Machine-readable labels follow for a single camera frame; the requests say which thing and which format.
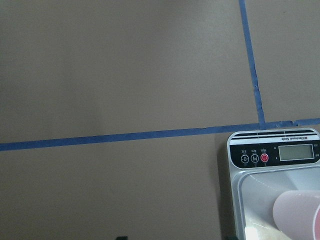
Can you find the pink paper cup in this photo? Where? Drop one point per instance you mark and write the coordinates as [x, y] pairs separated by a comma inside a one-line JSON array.
[[296, 213]]

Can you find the silver electronic kitchen scale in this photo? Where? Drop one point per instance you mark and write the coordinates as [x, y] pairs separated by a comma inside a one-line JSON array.
[[263, 164]]

